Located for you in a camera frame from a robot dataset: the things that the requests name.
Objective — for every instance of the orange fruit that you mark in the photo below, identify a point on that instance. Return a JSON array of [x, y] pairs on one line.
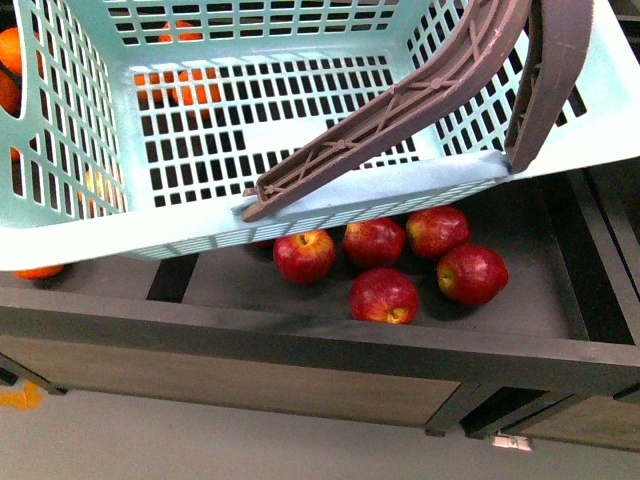
[[40, 273], [196, 88], [11, 52], [10, 95]]

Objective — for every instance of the brown basket handle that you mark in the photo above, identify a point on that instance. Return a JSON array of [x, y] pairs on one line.
[[559, 35]]

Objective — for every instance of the dark wooden display stand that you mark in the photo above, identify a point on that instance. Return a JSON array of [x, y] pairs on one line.
[[554, 356]]

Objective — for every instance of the red apple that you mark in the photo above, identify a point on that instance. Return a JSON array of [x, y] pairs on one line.
[[373, 243], [383, 295], [304, 258], [435, 231], [471, 275]]

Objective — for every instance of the light blue plastic basket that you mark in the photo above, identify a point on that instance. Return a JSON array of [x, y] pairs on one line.
[[100, 160]]

